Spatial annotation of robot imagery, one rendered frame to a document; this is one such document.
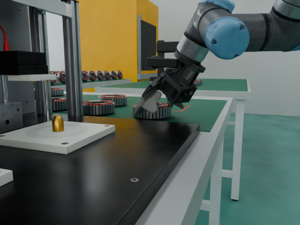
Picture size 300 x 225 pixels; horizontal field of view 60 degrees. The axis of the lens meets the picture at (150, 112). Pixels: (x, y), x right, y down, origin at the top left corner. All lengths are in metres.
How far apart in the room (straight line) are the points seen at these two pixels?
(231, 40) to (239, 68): 4.93
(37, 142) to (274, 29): 0.47
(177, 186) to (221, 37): 0.29
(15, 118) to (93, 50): 3.71
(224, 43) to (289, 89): 5.02
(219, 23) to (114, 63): 3.58
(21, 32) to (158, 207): 0.62
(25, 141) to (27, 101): 0.36
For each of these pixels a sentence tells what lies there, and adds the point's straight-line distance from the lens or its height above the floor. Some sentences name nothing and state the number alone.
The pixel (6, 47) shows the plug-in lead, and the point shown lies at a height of 0.93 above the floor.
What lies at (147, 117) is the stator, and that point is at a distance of 0.71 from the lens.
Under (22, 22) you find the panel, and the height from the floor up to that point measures 1.01.
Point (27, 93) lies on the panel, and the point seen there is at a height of 0.82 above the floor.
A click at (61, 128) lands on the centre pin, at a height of 0.79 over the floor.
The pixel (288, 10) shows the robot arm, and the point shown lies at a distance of 0.56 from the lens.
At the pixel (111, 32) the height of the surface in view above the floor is 1.42.
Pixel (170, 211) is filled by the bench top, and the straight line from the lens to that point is 0.28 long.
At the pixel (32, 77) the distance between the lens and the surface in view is 0.47.
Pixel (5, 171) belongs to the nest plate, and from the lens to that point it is 0.33.
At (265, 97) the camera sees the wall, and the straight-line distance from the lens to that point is 5.49.
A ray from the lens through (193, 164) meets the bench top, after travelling 0.41.
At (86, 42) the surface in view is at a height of 1.28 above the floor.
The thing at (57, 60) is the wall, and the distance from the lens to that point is 7.04.
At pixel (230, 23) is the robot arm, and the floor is 0.97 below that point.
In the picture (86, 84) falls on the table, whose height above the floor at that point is 0.74.
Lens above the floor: 0.89
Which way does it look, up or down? 10 degrees down
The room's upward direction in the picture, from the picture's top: straight up
